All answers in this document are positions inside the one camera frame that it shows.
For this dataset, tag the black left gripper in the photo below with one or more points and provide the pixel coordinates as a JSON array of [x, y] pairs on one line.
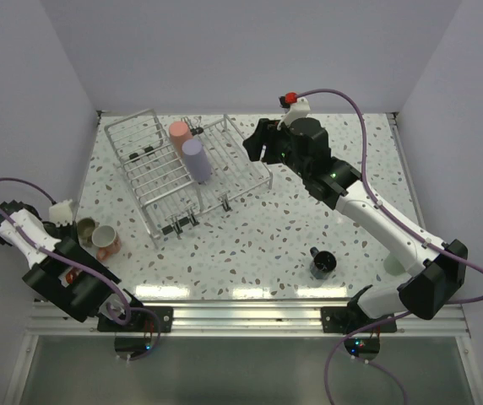
[[70, 230]]

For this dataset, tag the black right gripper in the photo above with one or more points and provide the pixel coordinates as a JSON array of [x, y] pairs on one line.
[[265, 134]]

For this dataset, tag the grey beige mug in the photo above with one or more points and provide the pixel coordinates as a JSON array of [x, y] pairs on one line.
[[85, 228]]

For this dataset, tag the pink textured mug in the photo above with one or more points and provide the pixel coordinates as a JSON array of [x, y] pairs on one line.
[[107, 241]]

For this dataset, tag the dark blue glazed mug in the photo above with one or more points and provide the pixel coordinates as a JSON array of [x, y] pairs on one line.
[[323, 263]]

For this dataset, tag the light green tumbler cup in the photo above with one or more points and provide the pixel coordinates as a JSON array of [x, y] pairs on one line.
[[392, 265]]

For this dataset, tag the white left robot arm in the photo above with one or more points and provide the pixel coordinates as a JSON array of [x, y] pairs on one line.
[[61, 271]]

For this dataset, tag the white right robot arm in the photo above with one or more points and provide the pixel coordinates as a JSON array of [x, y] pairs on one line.
[[434, 276]]

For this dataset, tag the lilac tumbler cup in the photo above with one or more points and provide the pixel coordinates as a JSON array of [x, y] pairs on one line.
[[196, 160]]

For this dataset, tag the pink tumbler cup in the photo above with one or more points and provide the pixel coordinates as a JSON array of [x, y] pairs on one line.
[[179, 133]]

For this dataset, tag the metal wire dish rack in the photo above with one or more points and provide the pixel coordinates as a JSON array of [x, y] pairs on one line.
[[167, 196]]

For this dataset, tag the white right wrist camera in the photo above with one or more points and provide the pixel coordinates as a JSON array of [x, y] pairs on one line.
[[295, 107]]

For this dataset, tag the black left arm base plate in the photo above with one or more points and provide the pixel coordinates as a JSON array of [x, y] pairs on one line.
[[141, 322]]

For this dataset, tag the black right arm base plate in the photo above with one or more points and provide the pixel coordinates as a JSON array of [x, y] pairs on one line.
[[343, 320]]

